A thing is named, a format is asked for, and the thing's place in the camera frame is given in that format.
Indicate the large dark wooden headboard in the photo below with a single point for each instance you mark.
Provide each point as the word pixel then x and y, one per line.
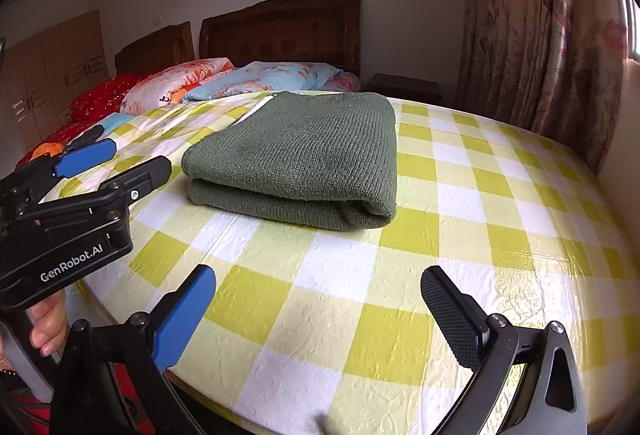
pixel 280 35

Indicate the light blue cloth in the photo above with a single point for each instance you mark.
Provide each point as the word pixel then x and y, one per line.
pixel 114 121

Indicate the green and white knit sweater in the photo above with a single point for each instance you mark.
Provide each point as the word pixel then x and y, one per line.
pixel 300 155

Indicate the red patterned cloth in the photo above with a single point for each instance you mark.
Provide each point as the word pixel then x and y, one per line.
pixel 100 97

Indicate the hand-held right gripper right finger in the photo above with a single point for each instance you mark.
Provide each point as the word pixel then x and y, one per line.
pixel 450 315

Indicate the orange object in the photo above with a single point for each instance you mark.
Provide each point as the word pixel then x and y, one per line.
pixel 46 150

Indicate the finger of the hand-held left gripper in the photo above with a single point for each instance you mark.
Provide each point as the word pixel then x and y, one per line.
pixel 85 157
pixel 145 175

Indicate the window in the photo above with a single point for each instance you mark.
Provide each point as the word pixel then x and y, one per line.
pixel 631 10

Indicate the light wooden wardrobe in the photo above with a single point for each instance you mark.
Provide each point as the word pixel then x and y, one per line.
pixel 50 75

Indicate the pink floral curtain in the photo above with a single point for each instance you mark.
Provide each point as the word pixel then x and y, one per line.
pixel 540 40

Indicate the yellow checked bed sheet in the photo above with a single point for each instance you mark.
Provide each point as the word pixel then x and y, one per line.
pixel 450 240

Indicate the blue floral pillow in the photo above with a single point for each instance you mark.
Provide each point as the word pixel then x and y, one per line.
pixel 270 75

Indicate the orange white floral pillow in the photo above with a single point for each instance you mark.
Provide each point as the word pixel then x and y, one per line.
pixel 170 85

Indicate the dark wooden nightstand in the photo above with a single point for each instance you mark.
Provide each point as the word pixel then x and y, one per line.
pixel 405 87

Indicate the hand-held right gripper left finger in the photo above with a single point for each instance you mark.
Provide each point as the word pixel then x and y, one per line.
pixel 180 315

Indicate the small dark wooden headboard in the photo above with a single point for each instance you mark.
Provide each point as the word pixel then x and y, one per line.
pixel 155 50

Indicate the person's left hand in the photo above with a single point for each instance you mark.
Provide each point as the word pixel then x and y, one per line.
pixel 47 325

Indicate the pink floral pillow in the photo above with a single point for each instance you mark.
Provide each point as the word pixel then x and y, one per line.
pixel 345 82

